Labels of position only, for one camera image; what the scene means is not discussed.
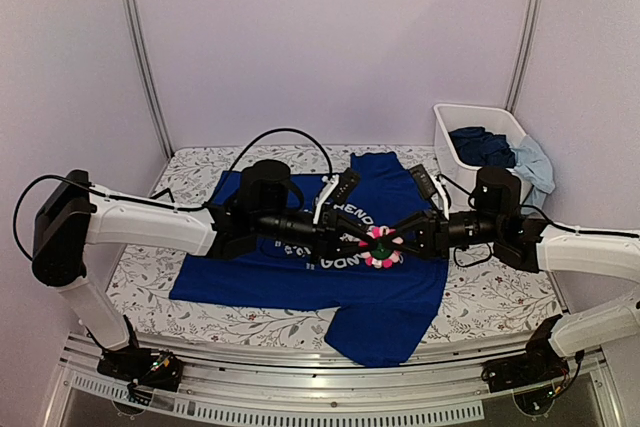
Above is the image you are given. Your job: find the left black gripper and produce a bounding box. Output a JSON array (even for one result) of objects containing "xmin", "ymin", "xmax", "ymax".
[{"xmin": 254, "ymin": 207, "xmax": 379, "ymax": 267}]

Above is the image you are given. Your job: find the pink flower brooch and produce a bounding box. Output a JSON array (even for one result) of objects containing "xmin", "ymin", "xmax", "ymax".
[{"xmin": 362, "ymin": 226, "xmax": 402, "ymax": 269}]

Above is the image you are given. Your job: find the blue printed t-shirt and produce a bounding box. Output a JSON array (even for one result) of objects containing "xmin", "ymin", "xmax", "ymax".
[{"xmin": 169, "ymin": 152, "xmax": 448, "ymax": 368}]

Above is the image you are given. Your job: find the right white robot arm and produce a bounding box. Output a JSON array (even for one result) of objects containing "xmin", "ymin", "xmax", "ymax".
[{"xmin": 381, "ymin": 166, "xmax": 639, "ymax": 399}]

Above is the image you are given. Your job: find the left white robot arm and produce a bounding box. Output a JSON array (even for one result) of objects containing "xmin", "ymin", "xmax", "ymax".
[{"xmin": 31, "ymin": 160, "xmax": 374, "ymax": 396}]

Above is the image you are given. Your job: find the dark navy clothing in bin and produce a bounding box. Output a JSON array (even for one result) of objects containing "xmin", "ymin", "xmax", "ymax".
[{"xmin": 449, "ymin": 127, "xmax": 516, "ymax": 168}]

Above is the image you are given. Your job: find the white plastic bin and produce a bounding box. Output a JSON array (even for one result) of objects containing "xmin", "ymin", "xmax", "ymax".
[{"xmin": 433, "ymin": 103, "xmax": 526, "ymax": 192}]

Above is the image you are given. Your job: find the floral table cloth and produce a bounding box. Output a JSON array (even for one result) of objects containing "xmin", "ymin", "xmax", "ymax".
[{"xmin": 107, "ymin": 145, "xmax": 561, "ymax": 350}]

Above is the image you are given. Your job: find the light blue cloth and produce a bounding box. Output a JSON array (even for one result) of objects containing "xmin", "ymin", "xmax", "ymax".
[{"xmin": 512, "ymin": 135, "xmax": 556, "ymax": 208}]

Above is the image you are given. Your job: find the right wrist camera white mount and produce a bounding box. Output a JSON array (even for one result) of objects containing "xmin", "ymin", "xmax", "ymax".
[{"xmin": 409, "ymin": 164, "xmax": 451, "ymax": 218}]

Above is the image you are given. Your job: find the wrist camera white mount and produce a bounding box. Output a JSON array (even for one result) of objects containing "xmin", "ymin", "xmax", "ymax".
[
  {"xmin": 409, "ymin": 164, "xmax": 451, "ymax": 218},
  {"xmin": 313, "ymin": 168, "xmax": 361, "ymax": 225}
]

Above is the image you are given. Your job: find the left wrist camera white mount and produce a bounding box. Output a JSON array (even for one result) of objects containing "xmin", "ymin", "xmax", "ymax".
[{"xmin": 313, "ymin": 168, "xmax": 361, "ymax": 225}]

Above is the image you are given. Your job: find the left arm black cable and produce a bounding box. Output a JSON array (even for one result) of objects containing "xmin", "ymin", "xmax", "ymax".
[{"xmin": 11, "ymin": 126, "xmax": 335, "ymax": 338}]

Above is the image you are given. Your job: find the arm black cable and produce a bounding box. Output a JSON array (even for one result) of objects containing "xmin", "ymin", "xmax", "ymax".
[
  {"xmin": 11, "ymin": 126, "xmax": 335, "ymax": 338},
  {"xmin": 439, "ymin": 174, "xmax": 640, "ymax": 388}
]

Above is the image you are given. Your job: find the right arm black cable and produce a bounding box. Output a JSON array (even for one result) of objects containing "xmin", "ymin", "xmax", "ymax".
[{"xmin": 439, "ymin": 174, "xmax": 640, "ymax": 388}]

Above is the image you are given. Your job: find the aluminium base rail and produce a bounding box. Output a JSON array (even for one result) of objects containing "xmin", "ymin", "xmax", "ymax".
[{"xmin": 44, "ymin": 334, "xmax": 627, "ymax": 426}]

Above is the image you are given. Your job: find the right aluminium frame post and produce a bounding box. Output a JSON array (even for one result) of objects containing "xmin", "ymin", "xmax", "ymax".
[{"xmin": 505, "ymin": 0, "xmax": 543, "ymax": 115}]

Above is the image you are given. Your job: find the aluminium frame post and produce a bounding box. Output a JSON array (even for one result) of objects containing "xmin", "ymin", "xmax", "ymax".
[
  {"xmin": 122, "ymin": 0, "xmax": 174, "ymax": 159},
  {"xmin": 505, "ymin": 0, "xmax": 543, "ymax": 115}
]

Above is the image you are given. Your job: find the left aluminium frame post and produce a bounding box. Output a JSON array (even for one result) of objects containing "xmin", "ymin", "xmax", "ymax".
[{"xmin": 122, "ymin": 0, "xmax": 174, "ymax": 159}]

